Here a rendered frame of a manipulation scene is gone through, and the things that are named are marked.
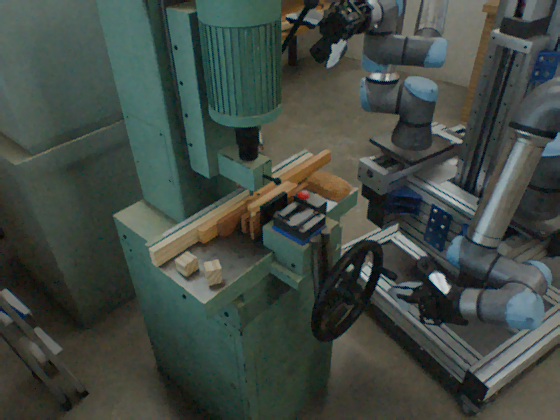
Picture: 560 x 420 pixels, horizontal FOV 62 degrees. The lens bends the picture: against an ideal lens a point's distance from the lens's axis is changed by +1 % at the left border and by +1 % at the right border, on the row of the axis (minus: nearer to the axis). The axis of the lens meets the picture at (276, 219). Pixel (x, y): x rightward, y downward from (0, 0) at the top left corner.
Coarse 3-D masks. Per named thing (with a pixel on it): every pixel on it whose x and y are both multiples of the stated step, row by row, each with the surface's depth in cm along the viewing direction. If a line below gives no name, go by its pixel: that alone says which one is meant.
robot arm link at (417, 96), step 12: (408, 84) 160; (420, 84) 161; (432, 84) 162; (408, 96) 161; (420, 96) 159; (432, 96) 160; (396, 108) 165; (408, 108) 163; (420, 108) 162; (432, 108) 163; (408, 120) 166; (420, 120) 165
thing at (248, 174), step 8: (232, 144) 125; (224, 152) 122; (232, 152) 122; (224, 160) 122; (232, 160) 119; (240, 160) 119; (256, 160) 119; (264, 160) 119; (224, 168) 124; (232, 168) 121; (240, 168) 119; (248, 168) 116; (256, 168) 116; (264, 168) 118; (224, 176) 126; (232, 176) 123; (240, 176) 120; (248, 176) 118; (256, 176) 117; (240, 184) 122; (248, 184) 120; (256, 184) 119; (264, 184) 121
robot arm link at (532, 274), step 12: (504, 264) 106; (516, 264) 106; (528, 264) 106; (540, 264) 106; (492, 276) 107; (504, 276) 105; (516, 276) 104; (528, 276) 103; (540, 276) 103; (528, 288) 100; (540, 288) 102
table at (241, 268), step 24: (312, 192) 136; (336, 216) 134; (216, 240) 120; (240, 240) 120; (168, 264) 113; (240, 264) 113; (264, 264) 116; (168, 288) 114; (192, 288) 107; (216, 288) 107; (240, 288) 112; (216, 312) 108
